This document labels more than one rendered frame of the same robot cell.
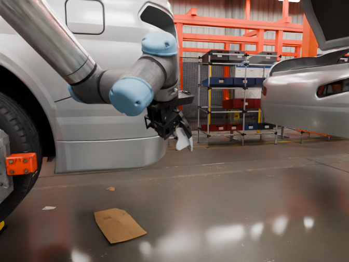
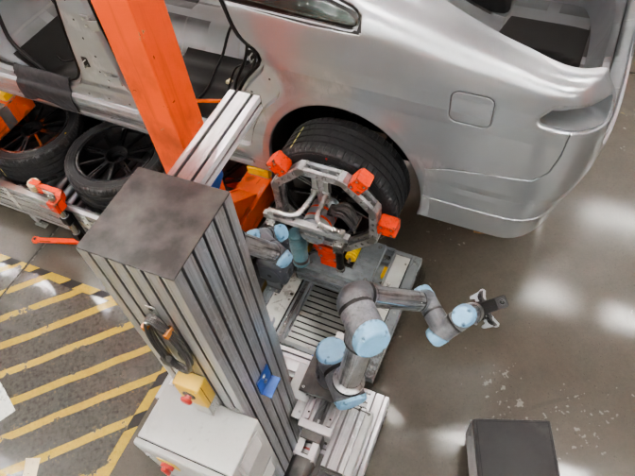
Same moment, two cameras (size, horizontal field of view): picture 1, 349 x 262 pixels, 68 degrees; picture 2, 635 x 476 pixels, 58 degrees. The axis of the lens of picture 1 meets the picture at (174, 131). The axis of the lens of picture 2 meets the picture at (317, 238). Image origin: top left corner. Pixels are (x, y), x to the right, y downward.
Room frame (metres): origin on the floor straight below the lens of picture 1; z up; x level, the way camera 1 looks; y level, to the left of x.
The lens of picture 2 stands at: (-0.36, -0.25, 2.97)
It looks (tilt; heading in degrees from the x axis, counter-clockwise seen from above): 54 degrees down; 44
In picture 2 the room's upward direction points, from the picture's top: 8 degrees counter-clockwise
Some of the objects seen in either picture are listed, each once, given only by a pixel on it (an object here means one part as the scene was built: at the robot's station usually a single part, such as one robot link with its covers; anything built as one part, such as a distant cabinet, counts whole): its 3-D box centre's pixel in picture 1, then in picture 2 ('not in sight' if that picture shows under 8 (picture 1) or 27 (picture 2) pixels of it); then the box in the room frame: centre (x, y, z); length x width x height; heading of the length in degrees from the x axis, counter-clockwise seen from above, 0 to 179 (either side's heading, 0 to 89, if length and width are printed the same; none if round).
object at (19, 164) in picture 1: (22, 164); (388, 226); (1.00, 0.60, 0.85); 0.09 x 0.08 x 0.07; 103
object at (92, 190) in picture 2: not in sight; (121, 164); (0.75, 2.48, 0.39); 0.66 x 0.66 x 0.24
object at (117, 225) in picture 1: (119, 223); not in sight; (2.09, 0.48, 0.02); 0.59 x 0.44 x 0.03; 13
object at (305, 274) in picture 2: not in sight; (346, 263); (1.09, 0.95, 0.13); 0.50 x 0.36 x 0.10; 103
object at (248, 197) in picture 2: not in sight; (248, 188); (0.89, 1.43, 0.69); 0.52 x 0.17 x 0.35; 13
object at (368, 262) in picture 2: not in sight; (344, 245); (1.09, 0.95, 0.32); 0.40 x 0.30 x 0.28; 103
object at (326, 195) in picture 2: not in sight; (333, 209); (0.82, 0.78, 1.03); 0.19 x 0.18 x 0.11; 13
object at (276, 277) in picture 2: not in sight; (287, 253); (0.88, 1.22, 0.26); 0.42 x 0.18 x 0.35; 13
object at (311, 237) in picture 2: not in sight; (319, 219); (0.85, 0.89, 0.85); 0.21 x 0.14 x 0.14; 13
